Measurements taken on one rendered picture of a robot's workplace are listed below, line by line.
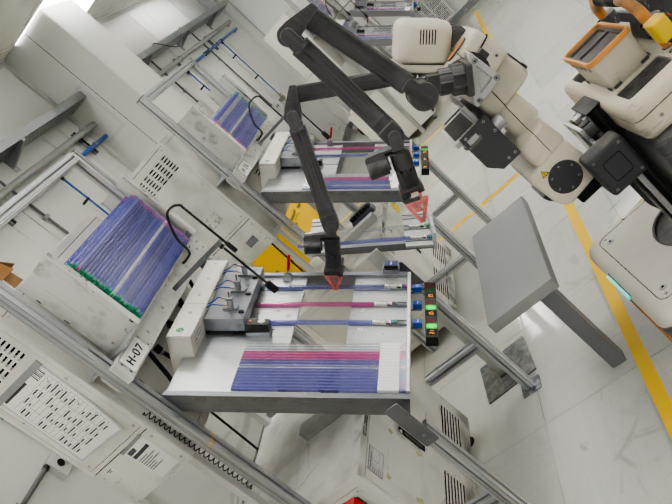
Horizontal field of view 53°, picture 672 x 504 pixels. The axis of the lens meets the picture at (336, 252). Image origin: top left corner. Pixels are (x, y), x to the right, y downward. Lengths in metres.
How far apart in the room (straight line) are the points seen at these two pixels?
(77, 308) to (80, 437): 0.41
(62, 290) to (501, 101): 1.38
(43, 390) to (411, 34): 1.47
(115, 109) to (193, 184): 2.24
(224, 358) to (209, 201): 1.32
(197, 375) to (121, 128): 3.60
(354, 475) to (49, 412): 0.93
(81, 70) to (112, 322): 3.59
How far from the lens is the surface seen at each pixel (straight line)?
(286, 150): 3.55
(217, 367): 2.14
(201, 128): 3.32
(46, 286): 2.12
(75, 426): 2.25
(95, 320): 2.12
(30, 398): 2.25
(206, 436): 2.09
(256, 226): 3.34
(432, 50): 1.99
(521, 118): 2.11
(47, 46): 5.56
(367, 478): 2.17
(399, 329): 2.21
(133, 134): 5.49
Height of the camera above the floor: 1.61
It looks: 15 degrees down
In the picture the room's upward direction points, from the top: 49 degrees counter-clockwise
